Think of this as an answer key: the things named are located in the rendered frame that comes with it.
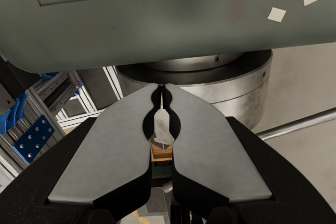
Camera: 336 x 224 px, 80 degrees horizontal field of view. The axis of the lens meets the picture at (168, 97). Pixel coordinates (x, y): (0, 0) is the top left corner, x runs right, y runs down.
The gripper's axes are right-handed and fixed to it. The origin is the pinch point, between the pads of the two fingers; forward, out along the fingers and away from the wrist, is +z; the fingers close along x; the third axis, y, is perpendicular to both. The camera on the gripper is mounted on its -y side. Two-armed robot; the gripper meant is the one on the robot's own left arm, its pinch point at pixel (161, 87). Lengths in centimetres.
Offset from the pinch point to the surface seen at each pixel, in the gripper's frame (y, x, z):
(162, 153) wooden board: 57, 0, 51
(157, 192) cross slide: 71, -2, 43
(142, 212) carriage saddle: 94, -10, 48
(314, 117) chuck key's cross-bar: 7.5, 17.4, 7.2
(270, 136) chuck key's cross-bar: 10.8, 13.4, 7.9
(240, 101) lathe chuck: 10.9, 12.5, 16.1
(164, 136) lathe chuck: 18.2, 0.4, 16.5
